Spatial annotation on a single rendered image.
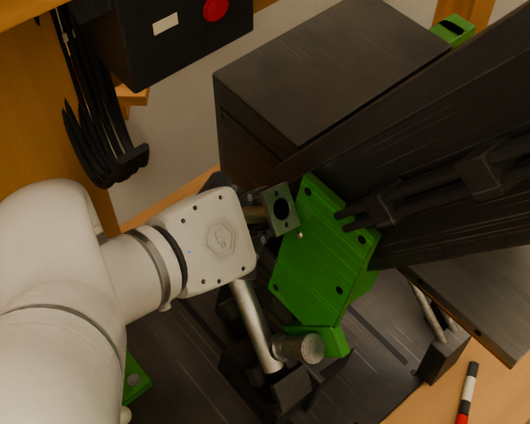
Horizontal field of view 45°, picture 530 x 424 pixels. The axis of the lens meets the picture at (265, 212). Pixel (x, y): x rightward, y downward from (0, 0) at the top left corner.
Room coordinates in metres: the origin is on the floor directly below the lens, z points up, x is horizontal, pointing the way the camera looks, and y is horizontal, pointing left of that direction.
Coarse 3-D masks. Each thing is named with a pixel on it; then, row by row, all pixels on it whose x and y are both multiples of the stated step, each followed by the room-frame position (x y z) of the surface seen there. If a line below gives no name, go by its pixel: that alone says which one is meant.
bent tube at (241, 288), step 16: (272, 192) 0.45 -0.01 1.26; (288, 192) 0.46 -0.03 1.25; (256, 208) 0.45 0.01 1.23; (272, 208) 0.44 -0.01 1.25; (288, 208) 0.45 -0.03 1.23; (272, 224) 0.42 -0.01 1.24; (288, 224) 0.43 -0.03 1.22; (240, 288) 0.42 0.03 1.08; (240, 304) 0.41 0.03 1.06; (256, 304) 0.41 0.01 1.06; (256, 320) 0.39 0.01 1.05; (256, 336) 0.38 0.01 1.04; (272, 336) 0.38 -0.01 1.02; (256, 352) 0.36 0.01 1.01; (272, 368) 0.34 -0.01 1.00
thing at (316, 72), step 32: (352, 0) 0.83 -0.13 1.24; (288, 32) 0.76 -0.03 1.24; (320, 32) 0.76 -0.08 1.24; (352, 32) 0.76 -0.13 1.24; (384, 32) 0.76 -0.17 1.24; (416, 32) 0.76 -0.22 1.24; (256, 64) 0.69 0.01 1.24; (288, 64) 0.69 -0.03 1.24; (320, 64) 0.69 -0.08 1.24; (352, 64) 0.69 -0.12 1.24; (384, 64) 0.69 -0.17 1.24; (416, 64) 0.69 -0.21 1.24; (224, 96) 0.65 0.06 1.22; (256, 96) 0.63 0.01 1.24; (288, 96) 0.63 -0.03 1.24; (320, 96) 0.63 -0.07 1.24; (352, 96) 0.63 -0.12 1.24; (224, 128) 0.65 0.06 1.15; (256, 128) 0.60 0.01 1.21; (288, 128) 0.57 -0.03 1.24; (320, 128) 0.57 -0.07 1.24; (224, 160) 0.66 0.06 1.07; (256, 160) 0.60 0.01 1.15; (256, 224) 0.60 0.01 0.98
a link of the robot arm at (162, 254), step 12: (144, 228) 0.36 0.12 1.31; (144, 240) 0.34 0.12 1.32; (156, 240) 0.35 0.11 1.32; (156, 252) 0.33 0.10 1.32; (168, 252) 0.33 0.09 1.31; (156, 264) 0.32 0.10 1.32; (168, 264) 0.32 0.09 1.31; (168, 276) 0.31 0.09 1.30; (180, 276) 0.32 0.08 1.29; (168, 288) 0.31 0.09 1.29; (180, 288) 0.31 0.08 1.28; (168, 300) 0.30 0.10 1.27
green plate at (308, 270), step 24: (312, 192) 0.45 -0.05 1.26; (312, 216) 0.43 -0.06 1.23; (288, 240) 0.44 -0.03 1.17; (312, 240) 0.42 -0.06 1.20; (336, 240) 0.40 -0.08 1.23; (360, 240) 0.39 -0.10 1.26; (288, 264) 0.43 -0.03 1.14; (312, 264) 0.41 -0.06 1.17; (336, 264) 0.39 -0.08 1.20; (360, 264) 0.37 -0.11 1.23; (288, 288) 0.41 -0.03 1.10; (312, 288) 0.39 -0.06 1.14; (336, 288) 0.37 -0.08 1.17; (360, 288) 0.40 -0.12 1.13; (312, 312) 0.38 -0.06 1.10; (336, 312) 0.36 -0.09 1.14
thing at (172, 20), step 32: (128, 0) 0.52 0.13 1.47; (160, 0) 0.54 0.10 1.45; (192, 0) 0.57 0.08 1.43; (224, 0) 0.59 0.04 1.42; (96, 32) 0.56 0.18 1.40; (128, 32) 0.52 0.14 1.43; (160, 32) 0.54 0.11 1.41; (192, 32) 0.57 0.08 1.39; (224, 32) 0.59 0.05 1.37; (128, 64) 0.51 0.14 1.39; (160, 64) 0.54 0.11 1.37
